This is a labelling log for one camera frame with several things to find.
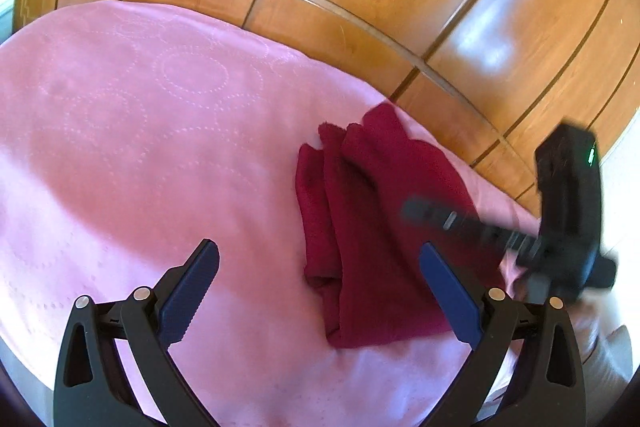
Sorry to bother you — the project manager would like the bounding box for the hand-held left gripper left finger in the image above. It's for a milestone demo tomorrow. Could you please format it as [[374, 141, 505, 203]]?
[[52, 238, 221, 427]]

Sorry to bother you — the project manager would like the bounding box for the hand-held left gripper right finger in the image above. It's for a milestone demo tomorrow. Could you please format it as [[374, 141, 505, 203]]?
[[419, 241, 588, 427]]

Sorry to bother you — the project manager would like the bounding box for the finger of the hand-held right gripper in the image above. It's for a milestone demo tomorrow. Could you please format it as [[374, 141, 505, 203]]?
[[402, 194, 546, 267]]

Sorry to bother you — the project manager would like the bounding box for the grey cloth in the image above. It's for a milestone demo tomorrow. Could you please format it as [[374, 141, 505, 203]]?
[[570, 319, 637, 413]]

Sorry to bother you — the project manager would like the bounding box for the maroon sweater with floral embroidery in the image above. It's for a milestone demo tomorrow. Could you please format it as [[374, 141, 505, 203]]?
[[294, 102, 507, 350]]

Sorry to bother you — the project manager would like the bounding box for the pink dotted bedspread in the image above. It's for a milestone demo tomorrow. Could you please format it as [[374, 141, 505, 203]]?
[[0, 0, 618, 427]]

